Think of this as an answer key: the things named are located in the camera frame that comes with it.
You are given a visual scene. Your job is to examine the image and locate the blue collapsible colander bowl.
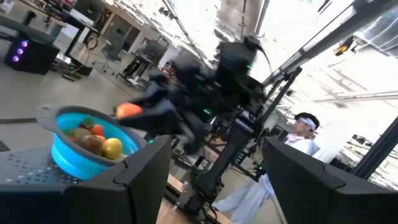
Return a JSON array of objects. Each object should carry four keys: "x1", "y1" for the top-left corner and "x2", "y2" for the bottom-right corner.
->
[{"x1": 35, "y1": 103, "x2": 149, "y2": 181}]

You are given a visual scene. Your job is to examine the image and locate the black ceiling track lights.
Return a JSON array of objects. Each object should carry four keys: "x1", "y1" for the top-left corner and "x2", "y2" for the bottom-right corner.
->
[{"x1": 334, "y1": 35, "x2": 355, "y2": 57}]

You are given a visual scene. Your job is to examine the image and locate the red toy strawberry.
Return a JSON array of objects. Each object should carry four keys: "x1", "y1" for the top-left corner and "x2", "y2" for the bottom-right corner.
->
[{"x1": 80, "y1": 116, "x2": 96, "y2": 130}]

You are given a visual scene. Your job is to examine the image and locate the black computer tower with lights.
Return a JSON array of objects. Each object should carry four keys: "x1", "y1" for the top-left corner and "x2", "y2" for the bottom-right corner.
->
[{"x1": 4, "y1": 36, "x2": 60, "y2": 75}]

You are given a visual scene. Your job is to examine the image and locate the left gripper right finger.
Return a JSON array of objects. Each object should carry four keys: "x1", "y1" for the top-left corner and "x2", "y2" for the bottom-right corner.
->
[{"x1": 262, "y1": 136, "x2": 398, "y2": 224}]

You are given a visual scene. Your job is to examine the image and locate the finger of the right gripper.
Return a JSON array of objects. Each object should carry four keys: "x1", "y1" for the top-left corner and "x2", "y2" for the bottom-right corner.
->
[
  {"x1": 132, "y1": 70, "x2": 180, "y2": 106},
  {"x1": 119, "y1": 99, "x2": 200, "y2": 153}
]

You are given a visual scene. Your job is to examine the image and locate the grey office chair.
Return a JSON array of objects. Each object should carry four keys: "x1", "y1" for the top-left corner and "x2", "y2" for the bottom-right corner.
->
[{"x1": 93, "y1": 30, "x2": 125, "y2": 74}]

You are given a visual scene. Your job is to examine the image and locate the orange toy peach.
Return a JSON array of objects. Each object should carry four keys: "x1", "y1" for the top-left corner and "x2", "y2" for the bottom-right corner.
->
[{"x1": 114, "y1": 102, "x2": 144, "y2": 120}]

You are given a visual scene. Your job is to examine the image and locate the perforated metal shelf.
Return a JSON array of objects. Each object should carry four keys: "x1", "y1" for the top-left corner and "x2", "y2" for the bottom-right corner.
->
[{"x1": 0, "y1": 144, "x2": 85, "y2": 186}]

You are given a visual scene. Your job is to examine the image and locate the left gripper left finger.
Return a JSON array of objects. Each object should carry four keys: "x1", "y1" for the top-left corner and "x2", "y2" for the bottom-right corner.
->
[{"x1": 0, "y1": 135, "x2": 172, "y2": 224}]

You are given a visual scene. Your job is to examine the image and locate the grey metal background table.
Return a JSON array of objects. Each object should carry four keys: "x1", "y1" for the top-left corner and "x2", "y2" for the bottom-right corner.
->
[{"x1": 0, "y1": 11, "x2": 63, "y2": 44}]

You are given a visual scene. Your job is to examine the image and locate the toy kiwi half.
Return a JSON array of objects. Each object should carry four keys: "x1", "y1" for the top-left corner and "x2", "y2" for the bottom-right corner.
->
[{"x1": 76, "y1": 134, "x2": 104, "y2": 156}]

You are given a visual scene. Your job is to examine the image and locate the silver ventilation duct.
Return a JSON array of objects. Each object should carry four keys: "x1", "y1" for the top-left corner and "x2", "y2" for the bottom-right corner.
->
[{"x1": 354, "y1": 15, "x2": 398, "y2": 58}]

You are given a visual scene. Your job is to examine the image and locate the black background desk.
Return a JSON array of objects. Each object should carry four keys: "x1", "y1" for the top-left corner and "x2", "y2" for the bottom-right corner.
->
[{"x1": 119, "y1": 51, "x2": 158, "y2": 90}]

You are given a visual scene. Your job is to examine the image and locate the person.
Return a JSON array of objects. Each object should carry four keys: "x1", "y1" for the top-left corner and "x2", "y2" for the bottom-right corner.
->
[{"x1": 211, "y1": 111, "x2": 321, "y2": 224}]

